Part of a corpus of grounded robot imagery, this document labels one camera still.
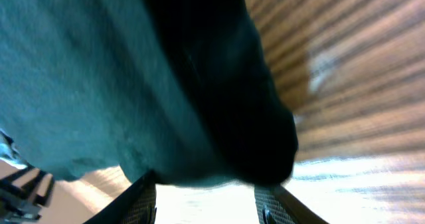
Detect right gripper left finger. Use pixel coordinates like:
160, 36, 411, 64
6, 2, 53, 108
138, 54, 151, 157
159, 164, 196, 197
84, 172, 157, 224

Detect black shorts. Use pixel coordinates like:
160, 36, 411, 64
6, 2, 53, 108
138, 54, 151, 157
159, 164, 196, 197
1, 0, 298, 187

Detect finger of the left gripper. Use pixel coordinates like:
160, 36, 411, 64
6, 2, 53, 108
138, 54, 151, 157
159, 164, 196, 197
1, 166, 55, 223

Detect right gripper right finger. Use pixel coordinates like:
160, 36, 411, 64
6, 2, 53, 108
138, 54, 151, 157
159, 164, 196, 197
254, 185, 328, 224

